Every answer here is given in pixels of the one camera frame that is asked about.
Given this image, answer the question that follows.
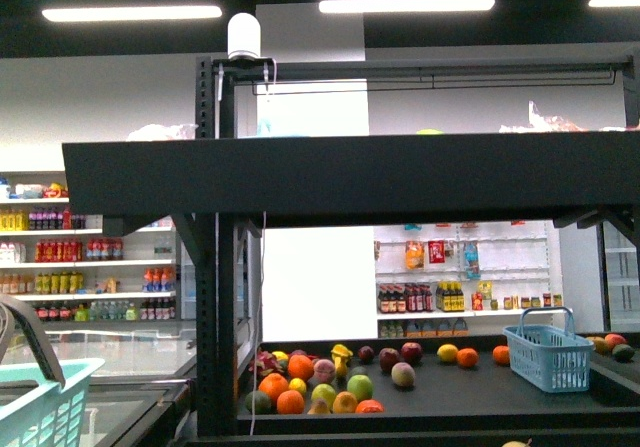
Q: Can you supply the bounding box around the peach on far shelf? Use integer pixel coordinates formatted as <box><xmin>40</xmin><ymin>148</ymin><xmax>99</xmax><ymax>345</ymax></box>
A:
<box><xmin>391</xmin><ymin>362</ymin><xmax>416</xmax><ymax>388</ymax></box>

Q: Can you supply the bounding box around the yellow lemon far shelf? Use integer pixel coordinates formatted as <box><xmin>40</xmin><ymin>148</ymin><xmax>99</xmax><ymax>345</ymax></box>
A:
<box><xmin>437</xmin><ymin>343</ymin><xmax>459</xmax><ymax>364</ymax></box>

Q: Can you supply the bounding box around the black metal shelf rack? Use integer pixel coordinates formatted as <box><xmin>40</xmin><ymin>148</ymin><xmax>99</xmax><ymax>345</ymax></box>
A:
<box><xmin>62</xmin><ymin>55</ymin><xmax>639</xmax><ymax>446</ymax></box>

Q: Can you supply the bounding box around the orange far shelf right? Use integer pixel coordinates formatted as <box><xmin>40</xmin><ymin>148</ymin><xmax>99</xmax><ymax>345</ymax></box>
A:
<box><xmin>456</xmin><ymin>348</ymin><xmax>479</xmax><ymax>369</ymax></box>

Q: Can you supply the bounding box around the white sauce shelf unit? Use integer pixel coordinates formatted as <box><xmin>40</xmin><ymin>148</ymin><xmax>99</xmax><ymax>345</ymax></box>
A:
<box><xmin>374</xmin><ymin>220</ymin><xmax>564</xmax><ymax>338</ymax></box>

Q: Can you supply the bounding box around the white dome camera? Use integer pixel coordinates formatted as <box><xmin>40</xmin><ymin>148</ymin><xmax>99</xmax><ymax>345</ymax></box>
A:
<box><xmin>227</xmin><ymin>12</ymin><xmax>261</xmax><ymax>60</ymax></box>

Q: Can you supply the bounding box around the white drinks shelf unit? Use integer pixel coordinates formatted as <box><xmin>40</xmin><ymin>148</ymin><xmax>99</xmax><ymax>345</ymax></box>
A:
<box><xmin>1</xmin><ymin>171</ymin><xmax>180</xmax><ymax>323</ymax></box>

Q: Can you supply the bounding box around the small blue plastic basket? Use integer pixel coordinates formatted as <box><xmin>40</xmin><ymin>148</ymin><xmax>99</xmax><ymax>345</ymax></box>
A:
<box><xmin>503</xmin><ymin>307</ymin><xmax>594</xmax><ymax>394</ymax></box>

